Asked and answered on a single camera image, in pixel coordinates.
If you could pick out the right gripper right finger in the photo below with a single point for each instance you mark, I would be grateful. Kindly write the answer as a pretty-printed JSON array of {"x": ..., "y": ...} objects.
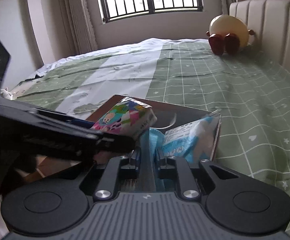
[{"x": 178, "y": 170}]

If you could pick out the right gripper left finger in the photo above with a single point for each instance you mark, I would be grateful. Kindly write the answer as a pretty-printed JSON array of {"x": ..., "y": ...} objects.
[{"x": 117, "y": 170}]

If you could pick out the blue wet wipes pack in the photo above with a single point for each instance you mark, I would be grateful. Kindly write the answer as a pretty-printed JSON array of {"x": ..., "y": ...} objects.
[{"x": 193, "y": 141}]

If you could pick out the colourful tissue pack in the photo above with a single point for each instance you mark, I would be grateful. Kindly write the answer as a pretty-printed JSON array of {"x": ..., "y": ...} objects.
[{"x": 128, "y": 117}]

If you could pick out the pink cardboard box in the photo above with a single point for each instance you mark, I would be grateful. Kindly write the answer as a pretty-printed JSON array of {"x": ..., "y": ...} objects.
[{"x": 168, "y": 116}]

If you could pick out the white plush at bedside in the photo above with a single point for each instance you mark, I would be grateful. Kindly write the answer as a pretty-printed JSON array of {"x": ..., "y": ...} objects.
[{"x": 7, "y": 94}]

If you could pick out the green white bedspread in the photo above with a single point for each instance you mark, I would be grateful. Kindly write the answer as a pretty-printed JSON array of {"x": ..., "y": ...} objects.
[{"x": 245, "y": 185}]

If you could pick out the grey curtain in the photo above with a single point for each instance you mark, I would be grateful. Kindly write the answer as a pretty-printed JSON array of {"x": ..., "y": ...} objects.
[{"x": 78, "y": 25}]

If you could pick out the cream round plush red feet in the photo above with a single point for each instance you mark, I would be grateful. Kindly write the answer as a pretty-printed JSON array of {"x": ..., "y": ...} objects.
[{"x": 228, "y": 34}]

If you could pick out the beige padded headboard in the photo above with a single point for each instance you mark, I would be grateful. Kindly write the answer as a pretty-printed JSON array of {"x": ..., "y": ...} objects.
[{"x": 270, "y": 20}]

